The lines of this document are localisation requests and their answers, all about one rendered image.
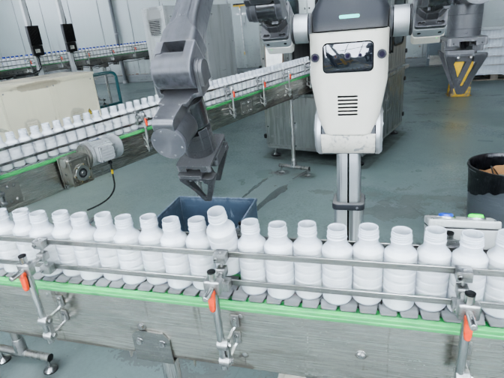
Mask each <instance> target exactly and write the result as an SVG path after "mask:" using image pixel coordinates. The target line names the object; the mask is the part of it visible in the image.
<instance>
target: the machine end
mask: <svg viewBox="0 0 504 378"><path fill-rule="evenodd" d="M286 2H289V3H290V5H291V8H292V12H293V13H294V15H295V14H307V13H312V11H313V9H314V8H315V6H316V4H317V2H318V0H286ZM387 2H388V3H389V5H390V7H391V6H392V5H393V7H394V5H402V4H408V0H387ZM258 28H259V48H260V58H261V65H260V66H259V68H265V67H266V57H265V45H264V43H263V40H262V38H261V31H262V26H261V25H260V22H258ZM406 43H407V36H399V37H393V35H392V37H390V36H389V51H388V79H387V83H386V87H385V93H384V96H383V100H382V107H383V110H384V113H383V122H384V125H383V127H382V138H383V139H384V138H385V137H387V136H388V135H389V134H398V132H397V131H395V128H397V127H398V126H399V125H400V124H401V122H402V116H404V112H403V101H404V80H406V76H404V72H405V69H407V68H408V67H409V66H410V64H404V63H405V58H406V53H407V48H406ZM306 56H309V60H311V53H310V43H298V44H295V49H294V51H293V52H291V53H284V54H283V62H288V61H292V60H295V59H300V58H303V57H306ZM316 111H317V106H316V102H315V98H314V92H313V91H309V92H308V93H305V94H302V95H300V96H298V98H297V99H295V100H293V112H294V128H295V150H300V151H308V152H317V150H316V146H315V135H314V128H315V115H316ZM265 129H266V133H265V134H264V137H265V138H266V139H267V144H268V147H269V148H274V150H275V153H272V154H271V156H273V157H278V156H281V153H279V152H278V151H277V149H291V141H290V112H289V101H288V100H287V101H285V102H283V103H279V104H278V105H275V106H273V107H270V108H268V109H265Z"/></svg>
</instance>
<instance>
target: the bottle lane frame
mask: <svg viewBox="0 0 504 378"><path fill-rule="evenodd" d="M34 281H35V283H36V286H37V290H38V292H39V295H40V299H41V301H42V304H43V308H44V310H45V313H46V314H47V315H50V314H51V313H52V312H53V311H54V310H56V309H57V307H58V306H59V305H58V302H57V300H56V295H62V297H63V299H64V304H65V306H62V307H61V309H62V310H67V314H68V316H69V320H67V321H66V323H65V324H64V325H63V326H62V327H61V328H60V329H59V330H58V336H57V338H56V340H58V341H68V342H74V343H78V344H88V345H93V346H99V347H109V348H113V349H119V350H128V351H134V352H136V350H135V346H134V341H133V338H132V334H133V333H134V332H135V331H136V330H137V329H139V330H146V331H153V332H163V333H164V334H165V335H166V336H167V337H168V338H169V339H170V342H171V346H172V353H173V356H174V358H179V359H189V360H194V361H199V362H209V363H214V364H219V358H220V356H219V351H218V349H217V336H216V331H215V321H214V316H213V313H212V312H211V311H210V309H209V303H208V302H203V300H202V298H203V297H200V296H199V294H200V292H199V293H198V294H197V295H196V296H191V295H183V292H184V291H183V292H182V293H181V294H179V295H177V294H169V293H168V290H169V289H168V290H167V291H166V292H165V293H162V292H153V289H154V288H152V289H151V290H150V291H140V290H138V287H139V286H138V287H137V288H136V289H135V290H132V289H124V288H123V287H124V286H123V287H121V288H120V289H119V288H111V287H110V285H108V286H106V287H104V286H95V284H96V283H95V284H94V285H92V286H89V285H82V282H81V283H79V284H75V283H68V282H66V283H60V282H56V279H55V280H54V281H45V280H43V278H42V279H41V280H34ZM232 297H233V295H231V296H230V297H229V299H220V298H219V301H220V311H221V316H222V322H223V333H224V337H225V338H228V336H229V334H230V331H231V329H232V328H233V326H231V320H230V314H235V315H238V321H239V327H236V329H235V331H237V332H240V334H241V343H238V346H237V347H236V348H235V352H234V354H233V356H232V358H233V359H234V364H232V365H231V366H234V367H240V368H249V369H254V370H260V371H269V372H275V373H279V374H289V375H294V376H300V377H310V378H454V369H455V364H456V358H457V352H458V341H459V335H460V329H461V324H460V323H454V322H445V321H444V320H443V318H442V317H441V316H440V317H439V321H433V320H425V319H422V317H421V314H419V315H418V319H411V318H403V317H401V315H400V313H399V312H397V316H382V315H380V312H379V311H378V310H377V311H376V314H375V315H374V314H366V313H360V311H359V308H357V310H356V312H355V313H353V312H345V311H341V310H340V307H339V306H337V310H323V309H321V304H319V306H318V308H308V307H302V302H301V303H300V305H299V306H298V307H294V306H286V305H284V300H283V301H282V302H281V304H267V303H266V299H265V300H264V302H263V303H257V302H249V296H248V298H247V299H246V301H236V300H232ZM61 309H60V310H61ZM60 310H59V311H58V312H57V313H56V314H55V315H54V316H53V317H52V318H53V321H52V324H53V327H54V329H56V328H57V327H58V326H59V325H60V324H61V323H62V322H63V319H62V315H61V312H60ZM38 317H39V316H38V313H37V311H36V308H35V304H34V302H33V299H32V295H31V293H30V291H29V290H28V291H27V292H26V291H24V289H23V287H22V284H21V283H20V279H19V278H17V279H16V280H15V281H13V282H10V281H9V277H6V275H5V276H3V277H2V276H0V332H7V333H13V334H18V335H28V336H33V337H39V338H42V337H43V333H44V330H43V328H42V325H39V324H38ZM470 341H472V350H471V355H468V356H467V359H466V360H469V372H470V373H471V374H472V375H473V378H504V328H498V327H491V326H489V324H488V322H487V321H485V325H478V330H477V331H474V332H473V333H472V338H471V340H470Z"/></svg>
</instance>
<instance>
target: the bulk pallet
mask: <svg viewBox="0 0 504 378"><path fill-rule="evenodd" d="M481 35H487V36H489V38H488V44H486V45H484V49H483V50H478V51H477V53H481V52H487V53H488V55H487V58H486V59H485V61H484V63H483V64H482V66H481V67H480V68H479V70H478V72H477V74H476V75H482V76H474V78H476V77H489V79H473V80H472V81H483V80H504V78H498V77H504V26H495V27H485V28H481ZM498 74H502V75H498Z"/></svg>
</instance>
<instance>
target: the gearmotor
mask: <svg viewBox="0 0 504 378"><path fill-rule="evenodd" d="M123 152H124V145H123V142H122V141H121V139H120V138H119V137H118V136H116V135H115V134H110V135H108V136H103V137H101V138H97V139H93V140H89V141H87V142H84V143H81V144H79V145H78V146H77V148H76V152H74V153H71V154H67V155H65V156H62V157H60V158H59V159H57V163H58V168H59V171H60V174H61V180H62V181H63V185H64V187H65V189H67V190H69V189H70V188H71V186H74V187H75V188H76V187H78V186H80V185H84V184H85V183H87V182H90V181H93V180H95V179H94V176H93V172H92V167H94V166H96V165H98V164H102V163H104V162H107V161H108V164H109V165H110V169H111V173H112V179H113V184H114V187H113V190H112V193H111V194H110V196H109V197H108V198H107V199H105V200H104V201H103V202H101V203H100V204H98V205H96V206H94V207H91V208H89V209H87V211H89V210H91V209H94V208H96V207H98V206H100V205H101V204H103V203H105V202H106V201H107V200H108V199H109V198H110V197H111V196H112V195H113V193H114V190H115V188H116V183H115V178H114V174H113V173H114V172H113V168H112V163H113V162H112V161H111V160H112V159H114V158H117V157H120V156H122V154H123Z"/></svg>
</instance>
